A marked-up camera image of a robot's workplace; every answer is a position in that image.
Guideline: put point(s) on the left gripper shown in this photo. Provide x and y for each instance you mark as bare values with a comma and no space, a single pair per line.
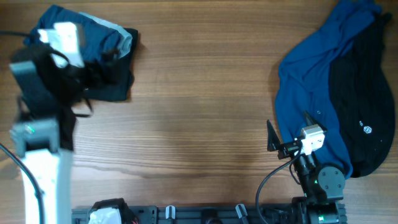
97,77

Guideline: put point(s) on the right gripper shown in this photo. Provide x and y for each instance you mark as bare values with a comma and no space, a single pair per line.
274,144

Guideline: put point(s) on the dark navy shorts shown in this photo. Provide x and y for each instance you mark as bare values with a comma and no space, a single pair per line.
97,38

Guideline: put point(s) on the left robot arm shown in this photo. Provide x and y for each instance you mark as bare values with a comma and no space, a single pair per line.
51,82

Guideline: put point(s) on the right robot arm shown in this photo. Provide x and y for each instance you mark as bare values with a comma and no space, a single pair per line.
322,185

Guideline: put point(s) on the folded light blue jeans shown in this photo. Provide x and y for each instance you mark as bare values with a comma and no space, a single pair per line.
125,38

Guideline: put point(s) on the folded black garment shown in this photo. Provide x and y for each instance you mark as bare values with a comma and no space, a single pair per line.
118,91

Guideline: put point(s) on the teal blue shirt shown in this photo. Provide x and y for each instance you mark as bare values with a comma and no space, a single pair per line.
304,75

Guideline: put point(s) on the black garment with logo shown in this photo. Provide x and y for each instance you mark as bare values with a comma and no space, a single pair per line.
362,99

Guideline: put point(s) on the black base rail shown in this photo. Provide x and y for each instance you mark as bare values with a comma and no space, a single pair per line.
202,214

